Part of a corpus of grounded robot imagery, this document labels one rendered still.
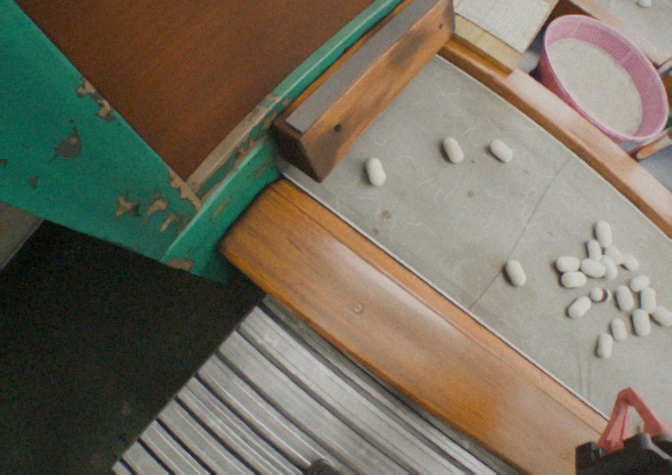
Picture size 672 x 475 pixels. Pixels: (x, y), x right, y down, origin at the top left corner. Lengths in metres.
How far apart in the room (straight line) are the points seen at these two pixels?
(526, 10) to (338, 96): 0.43
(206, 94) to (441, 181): 0.30
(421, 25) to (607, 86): 0.43
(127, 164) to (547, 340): 0.47
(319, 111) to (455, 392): 0.32
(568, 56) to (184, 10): 0.64
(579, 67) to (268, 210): 0.59
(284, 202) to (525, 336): 0.33
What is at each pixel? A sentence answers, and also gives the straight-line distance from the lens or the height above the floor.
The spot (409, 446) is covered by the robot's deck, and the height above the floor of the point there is 0.67.
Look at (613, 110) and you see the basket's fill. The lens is 0.71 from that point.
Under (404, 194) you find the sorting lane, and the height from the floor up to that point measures 0.74.
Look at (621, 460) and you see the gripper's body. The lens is 0.32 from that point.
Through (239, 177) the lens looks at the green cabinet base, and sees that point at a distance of 0.34.
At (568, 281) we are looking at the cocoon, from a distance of 0.48.
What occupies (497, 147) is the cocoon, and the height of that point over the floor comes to 0.76.
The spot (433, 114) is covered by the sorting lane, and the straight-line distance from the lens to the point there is 0.49.
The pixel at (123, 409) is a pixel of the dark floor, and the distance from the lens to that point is 1.38.
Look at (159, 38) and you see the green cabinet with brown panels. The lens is 0.21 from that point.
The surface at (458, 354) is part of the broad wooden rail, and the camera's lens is 0.39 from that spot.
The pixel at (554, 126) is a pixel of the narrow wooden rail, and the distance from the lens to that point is 0.56.
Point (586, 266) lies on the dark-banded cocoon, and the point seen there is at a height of 0.76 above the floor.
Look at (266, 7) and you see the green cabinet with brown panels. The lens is 0.26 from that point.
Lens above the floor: 1.13
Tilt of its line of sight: 75 degrees down
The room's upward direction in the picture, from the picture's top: 7 degrees clockwise
